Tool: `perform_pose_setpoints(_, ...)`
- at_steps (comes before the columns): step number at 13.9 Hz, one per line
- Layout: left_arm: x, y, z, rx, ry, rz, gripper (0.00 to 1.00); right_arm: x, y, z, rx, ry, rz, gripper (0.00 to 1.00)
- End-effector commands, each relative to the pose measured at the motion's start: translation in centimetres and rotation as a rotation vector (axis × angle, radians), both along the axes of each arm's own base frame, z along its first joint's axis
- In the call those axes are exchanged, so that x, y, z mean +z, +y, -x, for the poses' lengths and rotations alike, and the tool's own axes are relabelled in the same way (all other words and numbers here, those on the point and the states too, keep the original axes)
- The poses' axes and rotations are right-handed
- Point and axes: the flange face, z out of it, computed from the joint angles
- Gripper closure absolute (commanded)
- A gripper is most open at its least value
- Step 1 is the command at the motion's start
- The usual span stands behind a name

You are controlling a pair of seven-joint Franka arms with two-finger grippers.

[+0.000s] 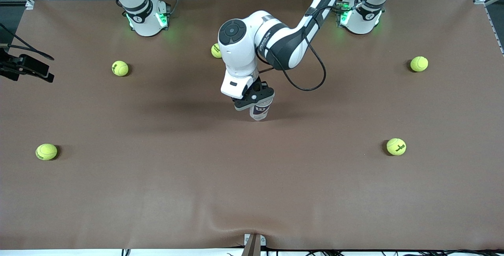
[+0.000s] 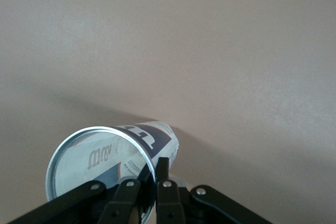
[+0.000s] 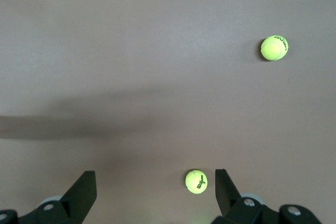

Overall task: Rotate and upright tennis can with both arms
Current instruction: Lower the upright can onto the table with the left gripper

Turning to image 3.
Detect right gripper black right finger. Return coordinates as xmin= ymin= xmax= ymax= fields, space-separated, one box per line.
xmin=215 ymin=168 xmax=322 ymax=224

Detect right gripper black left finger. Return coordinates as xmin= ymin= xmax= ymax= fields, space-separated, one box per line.
xmin=0 ymin=170 xmax=98 ymax=224

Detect yellow tennis ball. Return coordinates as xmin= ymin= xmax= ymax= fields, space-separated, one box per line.
xmin=260 ymin=34 xmax=289 ymax=61
xmin=185 ymin=169 xmax=208 ymax=194

